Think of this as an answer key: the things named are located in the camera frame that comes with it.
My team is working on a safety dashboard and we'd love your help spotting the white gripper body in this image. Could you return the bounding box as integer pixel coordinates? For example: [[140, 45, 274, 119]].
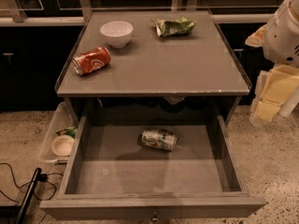
[[263, 0, 299, 66]]

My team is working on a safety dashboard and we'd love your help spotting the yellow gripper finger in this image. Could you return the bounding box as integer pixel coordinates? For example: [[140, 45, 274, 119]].
[[249, 64, 299, 127], [245, 25, 266, 48]]

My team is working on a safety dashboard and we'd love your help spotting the green 7up can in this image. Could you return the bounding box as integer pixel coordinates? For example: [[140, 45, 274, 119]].
[[141, 128, 177, 151]]

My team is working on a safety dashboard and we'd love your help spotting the grey cabinet counter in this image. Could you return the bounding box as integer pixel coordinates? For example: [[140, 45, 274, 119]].
[[54, 10, 252, 127]]

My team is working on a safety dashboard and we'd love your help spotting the red crushed soda can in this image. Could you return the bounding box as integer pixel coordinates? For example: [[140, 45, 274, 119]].
[[72, 47, 111, 76]]

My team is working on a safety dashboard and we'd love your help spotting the metal drawer knob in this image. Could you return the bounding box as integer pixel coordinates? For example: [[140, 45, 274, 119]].
[[151, 211, 159, 222]]

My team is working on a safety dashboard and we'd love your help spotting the open grey top drawer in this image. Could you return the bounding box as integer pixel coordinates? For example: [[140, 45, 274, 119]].
[[40, 117, 265, 220]]

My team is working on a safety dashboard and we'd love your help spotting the green chip bag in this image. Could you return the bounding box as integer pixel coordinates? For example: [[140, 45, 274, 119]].
[[152, 17, 195, 37]]

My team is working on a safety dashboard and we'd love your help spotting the white ceramic bowl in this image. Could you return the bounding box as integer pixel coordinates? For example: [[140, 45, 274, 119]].
[[100, 21, 134, 49]]

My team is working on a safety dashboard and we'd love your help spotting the green bag in bin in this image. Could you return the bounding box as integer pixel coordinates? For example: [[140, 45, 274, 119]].
[[56, 126, 78, 138]]

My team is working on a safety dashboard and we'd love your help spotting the small white bowl in bin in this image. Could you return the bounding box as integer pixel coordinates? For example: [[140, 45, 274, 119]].
[[51, 135, 75, 157]]

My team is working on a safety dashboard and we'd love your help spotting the black bar on floor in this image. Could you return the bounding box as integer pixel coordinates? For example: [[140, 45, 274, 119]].
[[14, 168, 42, 224]]

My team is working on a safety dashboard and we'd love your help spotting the white railing frame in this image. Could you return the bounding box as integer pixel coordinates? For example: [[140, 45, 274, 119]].
[[1, 0, 283, 25]]

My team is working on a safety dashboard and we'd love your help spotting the black floor cable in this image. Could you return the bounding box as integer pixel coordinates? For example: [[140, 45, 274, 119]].
[[0, 161, 64, 203]]

